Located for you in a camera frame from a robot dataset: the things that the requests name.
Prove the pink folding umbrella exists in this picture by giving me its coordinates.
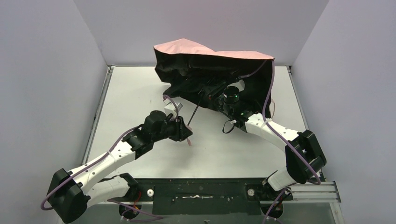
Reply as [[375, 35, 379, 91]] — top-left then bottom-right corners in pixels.
[[153, 38, 275, 118]]

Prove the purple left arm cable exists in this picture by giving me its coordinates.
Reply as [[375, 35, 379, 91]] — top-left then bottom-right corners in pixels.
[[40, 94, 164, 223]]

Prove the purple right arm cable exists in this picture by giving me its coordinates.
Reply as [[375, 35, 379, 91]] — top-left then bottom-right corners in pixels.
[[238, 59, 322, 224]]

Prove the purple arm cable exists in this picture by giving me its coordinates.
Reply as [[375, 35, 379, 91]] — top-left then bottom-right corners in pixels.
[[238, 59, 322, 224], [40, 94, 164, 223]]

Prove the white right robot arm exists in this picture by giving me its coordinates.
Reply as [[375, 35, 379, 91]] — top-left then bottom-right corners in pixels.
[[213, 86, 327, 191]]

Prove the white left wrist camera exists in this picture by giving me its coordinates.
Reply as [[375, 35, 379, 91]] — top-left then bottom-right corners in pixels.
[[163, 99, 183, 120]]

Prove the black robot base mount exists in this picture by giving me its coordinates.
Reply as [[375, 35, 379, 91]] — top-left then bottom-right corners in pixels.
[[111, 174, 293, 221]]

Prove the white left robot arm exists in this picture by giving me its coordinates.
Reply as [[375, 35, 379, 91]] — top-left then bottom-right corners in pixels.
[[41, 110, 193, 224]]

